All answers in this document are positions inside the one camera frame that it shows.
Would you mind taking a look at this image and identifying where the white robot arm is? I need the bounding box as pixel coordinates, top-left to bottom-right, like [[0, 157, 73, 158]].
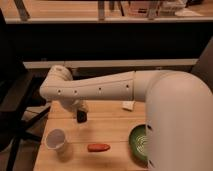
[[40, 65, 213, 171]]

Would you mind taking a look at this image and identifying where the green ridged bowl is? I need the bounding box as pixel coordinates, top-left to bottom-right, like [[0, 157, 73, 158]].
[[128, 124, 148, 164]]

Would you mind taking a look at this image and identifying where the orange carrot toy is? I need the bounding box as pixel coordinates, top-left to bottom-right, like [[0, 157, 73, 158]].
[[87, 143, 110, 152]]

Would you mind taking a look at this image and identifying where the black eraser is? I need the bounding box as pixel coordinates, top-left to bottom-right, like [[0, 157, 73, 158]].
[[77, 110, 87, 123]]

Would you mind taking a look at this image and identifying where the white rectangular block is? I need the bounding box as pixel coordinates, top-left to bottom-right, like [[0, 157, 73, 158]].
[[122, 101, 135, 111]]

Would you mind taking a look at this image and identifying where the black office chair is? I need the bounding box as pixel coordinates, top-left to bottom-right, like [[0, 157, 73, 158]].
[[0, 9, 50, 171]]

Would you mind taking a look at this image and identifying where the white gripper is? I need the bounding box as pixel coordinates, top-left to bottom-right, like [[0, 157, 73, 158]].
[[60, 100, 88, 115]]

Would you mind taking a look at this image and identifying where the dark chair right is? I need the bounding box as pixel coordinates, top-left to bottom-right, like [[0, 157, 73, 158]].
[[191, 36, 213, 92]]

